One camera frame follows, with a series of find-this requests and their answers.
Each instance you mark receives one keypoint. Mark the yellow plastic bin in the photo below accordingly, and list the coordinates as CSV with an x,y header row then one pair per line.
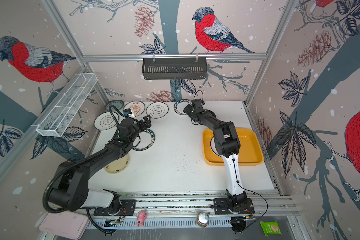
x,y
250,153

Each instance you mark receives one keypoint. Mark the aluminium rail base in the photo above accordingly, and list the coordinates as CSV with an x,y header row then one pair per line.
x,y
180,211

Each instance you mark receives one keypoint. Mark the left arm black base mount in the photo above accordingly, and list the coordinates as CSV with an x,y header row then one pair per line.
x,y
117,207

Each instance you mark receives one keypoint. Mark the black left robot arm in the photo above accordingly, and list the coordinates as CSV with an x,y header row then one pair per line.
x,y
69,188

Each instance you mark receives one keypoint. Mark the small teal plate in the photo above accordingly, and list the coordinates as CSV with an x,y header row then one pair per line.
x,y
116,103

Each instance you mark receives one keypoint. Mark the white plate brown cloud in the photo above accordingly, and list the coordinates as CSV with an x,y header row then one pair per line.
x,y
157,110

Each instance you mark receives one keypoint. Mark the green snack packet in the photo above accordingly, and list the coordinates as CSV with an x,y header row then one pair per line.
x,y
270,228

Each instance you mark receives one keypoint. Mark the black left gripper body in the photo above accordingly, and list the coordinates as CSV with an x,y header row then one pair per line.
x,y
140,126

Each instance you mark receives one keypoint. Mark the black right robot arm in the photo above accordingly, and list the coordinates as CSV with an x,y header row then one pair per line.
x,y
227,144

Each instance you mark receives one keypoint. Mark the green rim plate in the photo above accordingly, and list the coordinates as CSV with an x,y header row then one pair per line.
x,y
180,105
144,141

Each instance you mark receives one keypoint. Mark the black hanging wire basket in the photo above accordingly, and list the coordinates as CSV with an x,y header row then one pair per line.
x,y
175,69

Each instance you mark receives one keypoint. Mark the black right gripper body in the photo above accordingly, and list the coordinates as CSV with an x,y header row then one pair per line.
x,y
191,110

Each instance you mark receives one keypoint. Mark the pink toy figure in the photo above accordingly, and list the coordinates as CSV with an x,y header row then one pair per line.
x,y
142,216

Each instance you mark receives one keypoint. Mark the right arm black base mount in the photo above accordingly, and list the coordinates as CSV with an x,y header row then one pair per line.
x,y
220,206

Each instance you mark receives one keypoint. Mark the silver round object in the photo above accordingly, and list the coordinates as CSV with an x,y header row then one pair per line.
x,y
202,219

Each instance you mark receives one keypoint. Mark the orange sunburst plate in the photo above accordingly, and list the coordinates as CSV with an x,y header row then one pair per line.
x,y
213,147
137,107

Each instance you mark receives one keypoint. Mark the pink tray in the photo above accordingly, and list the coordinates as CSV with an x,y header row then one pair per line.
x,y
66,224

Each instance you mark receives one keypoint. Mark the cream yellow plate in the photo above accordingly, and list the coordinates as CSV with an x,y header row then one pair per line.
x,y
117,165

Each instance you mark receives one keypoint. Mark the white mesh wall shelf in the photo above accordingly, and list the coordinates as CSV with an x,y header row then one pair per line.
x,y
69,102

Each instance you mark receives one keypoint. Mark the small black plate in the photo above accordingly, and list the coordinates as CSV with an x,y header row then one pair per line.
x,y
211,113

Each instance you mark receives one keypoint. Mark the white plate dark rim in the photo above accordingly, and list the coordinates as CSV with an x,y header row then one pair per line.
x,y
104,122

